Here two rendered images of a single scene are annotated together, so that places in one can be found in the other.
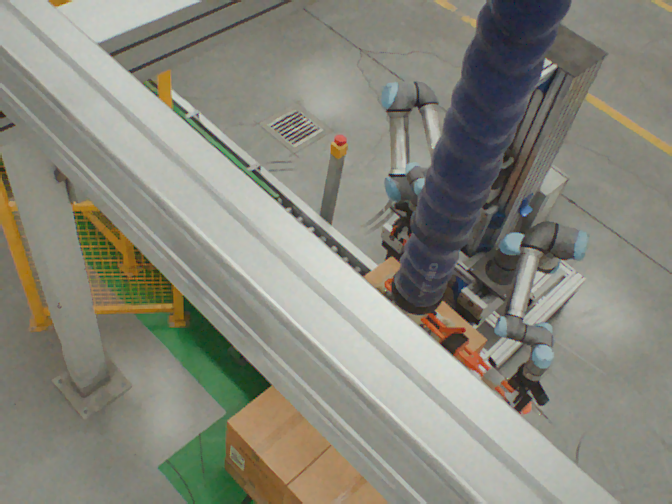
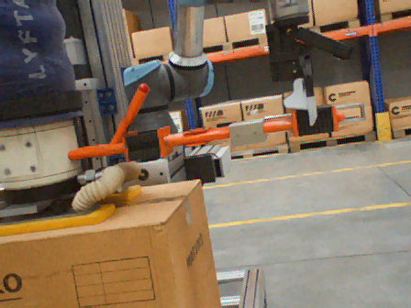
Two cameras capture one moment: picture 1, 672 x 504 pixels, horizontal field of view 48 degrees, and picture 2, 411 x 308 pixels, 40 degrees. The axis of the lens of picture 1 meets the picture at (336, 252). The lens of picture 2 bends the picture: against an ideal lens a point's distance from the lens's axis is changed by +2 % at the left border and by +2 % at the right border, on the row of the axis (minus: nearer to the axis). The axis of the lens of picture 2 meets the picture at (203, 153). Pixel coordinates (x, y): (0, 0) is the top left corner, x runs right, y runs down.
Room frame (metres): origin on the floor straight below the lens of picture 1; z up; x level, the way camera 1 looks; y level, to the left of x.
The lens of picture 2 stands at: (0.66, -0.14, 1.17)
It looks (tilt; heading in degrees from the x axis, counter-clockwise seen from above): 7 degrees down; 333
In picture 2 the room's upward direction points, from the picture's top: 9 degrees counter-clockwise
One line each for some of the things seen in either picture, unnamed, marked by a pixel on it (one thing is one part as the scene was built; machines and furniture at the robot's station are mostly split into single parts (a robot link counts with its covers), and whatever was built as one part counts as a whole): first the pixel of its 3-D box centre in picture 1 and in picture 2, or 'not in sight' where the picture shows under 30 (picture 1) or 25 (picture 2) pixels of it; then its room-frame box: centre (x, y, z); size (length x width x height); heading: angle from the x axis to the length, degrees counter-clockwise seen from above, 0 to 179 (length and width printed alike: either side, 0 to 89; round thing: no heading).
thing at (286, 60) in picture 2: (525, 379); (290, 50); (1.57, -0.82, 1.21); 0.09 x 0.08 x 0.12; 52
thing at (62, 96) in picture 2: (418, 288); (29, 106); (1.92, -0.37, 1.19); 0.23 x 0.23 x 0.04
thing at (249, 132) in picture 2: (492, 379); (248, 132); (1.63, -0.74, 1.06); 0.07 x 0.07 x 0.04; 52
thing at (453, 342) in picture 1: (454, 342); (148, 143); (1.76, -0.57, 1.07); 0.10 x 0.08 x 0.06; 142
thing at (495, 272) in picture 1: (504, 265); (151, 123); (2.23, -0.77, 1.09); 0.15 x 0.15 x 0.10
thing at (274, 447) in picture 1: (388, 462); not in sight; (1.51, -0.45, 0.34); 1.20 x 1.00 x 0.40; 54
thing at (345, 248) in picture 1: (237, 161); not in sight; (3.09, 0.68, 0.50); 2.31 x 0.05 x 0.19; 54
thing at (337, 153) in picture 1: (328, 206); not in sight; (2.89, 0.10, 0.50); 0.07 x 0.07 x 1.00; 54
